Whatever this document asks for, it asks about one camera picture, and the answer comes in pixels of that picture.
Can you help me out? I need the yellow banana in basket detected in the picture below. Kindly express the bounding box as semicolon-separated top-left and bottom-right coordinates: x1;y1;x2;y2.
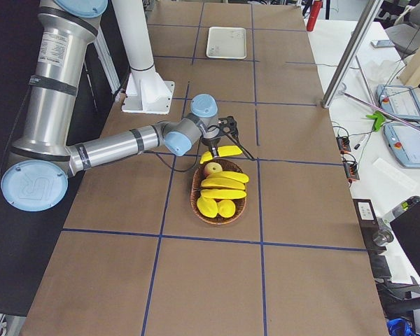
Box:
206;171;249;184
200;189;246;200

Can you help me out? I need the long metal grabber tool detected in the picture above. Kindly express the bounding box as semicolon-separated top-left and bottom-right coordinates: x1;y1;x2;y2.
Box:
339;89;420;136

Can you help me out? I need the lower blue teach pendant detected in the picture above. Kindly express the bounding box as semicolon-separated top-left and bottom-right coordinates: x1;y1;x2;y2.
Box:
383;122;420;169

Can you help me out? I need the brown wicker basket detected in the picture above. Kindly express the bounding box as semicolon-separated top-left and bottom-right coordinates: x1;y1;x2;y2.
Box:
190;159;247;225

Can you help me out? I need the red fire extinguisher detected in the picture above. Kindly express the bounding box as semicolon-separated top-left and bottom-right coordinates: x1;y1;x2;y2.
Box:
306;0;323;32

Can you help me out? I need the yellow toy lemon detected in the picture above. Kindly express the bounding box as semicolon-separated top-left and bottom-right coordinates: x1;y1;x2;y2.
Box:
217;199;236;218

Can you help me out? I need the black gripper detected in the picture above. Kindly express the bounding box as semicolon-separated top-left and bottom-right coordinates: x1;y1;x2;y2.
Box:
202;126;221;148

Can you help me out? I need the white camera post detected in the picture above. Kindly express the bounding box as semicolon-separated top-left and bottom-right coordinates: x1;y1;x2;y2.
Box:
112;0;175;115

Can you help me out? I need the upper blue teach pendant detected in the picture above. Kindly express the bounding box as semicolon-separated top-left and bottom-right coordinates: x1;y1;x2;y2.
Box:
376;84;420;122

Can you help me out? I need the yellow toy banana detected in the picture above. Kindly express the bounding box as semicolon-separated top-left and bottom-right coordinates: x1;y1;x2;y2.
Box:
199;145;243;165

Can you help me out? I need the white bear-print tray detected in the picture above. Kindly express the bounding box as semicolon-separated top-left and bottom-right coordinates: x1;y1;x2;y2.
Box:
206;27;247;60

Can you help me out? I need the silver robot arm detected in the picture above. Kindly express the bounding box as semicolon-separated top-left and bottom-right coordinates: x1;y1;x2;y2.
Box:
1;1;219;211

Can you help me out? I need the peach-coloured toy apple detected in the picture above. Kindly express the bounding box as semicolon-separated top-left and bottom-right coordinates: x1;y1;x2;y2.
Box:
203;162;223;178

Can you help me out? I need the aluminium frame post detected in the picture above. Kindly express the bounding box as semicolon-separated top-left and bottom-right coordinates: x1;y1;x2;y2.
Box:
321;0;383;109

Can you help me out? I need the blue teach pendant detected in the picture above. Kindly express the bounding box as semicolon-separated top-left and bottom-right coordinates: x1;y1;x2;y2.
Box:
376;84;420;122
383;122;420;169

